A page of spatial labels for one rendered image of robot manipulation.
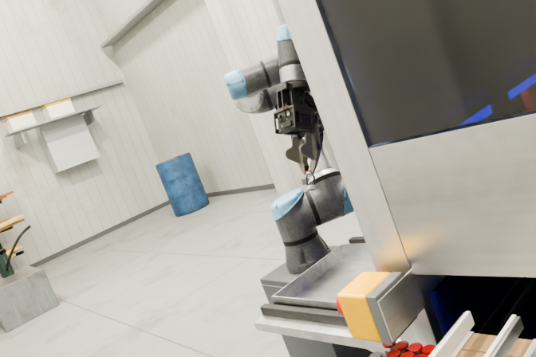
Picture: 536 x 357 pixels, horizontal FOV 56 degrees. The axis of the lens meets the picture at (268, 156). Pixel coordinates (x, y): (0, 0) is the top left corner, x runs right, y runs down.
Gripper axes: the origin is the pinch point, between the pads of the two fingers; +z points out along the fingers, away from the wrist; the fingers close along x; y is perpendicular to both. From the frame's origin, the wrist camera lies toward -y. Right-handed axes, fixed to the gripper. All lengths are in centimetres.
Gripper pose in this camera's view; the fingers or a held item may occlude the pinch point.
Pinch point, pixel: (310, 168)
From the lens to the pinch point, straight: 118.7
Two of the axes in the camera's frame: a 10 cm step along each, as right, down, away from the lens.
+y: -7.6, -0.6, -6.4
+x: 6.4, -2.0, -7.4
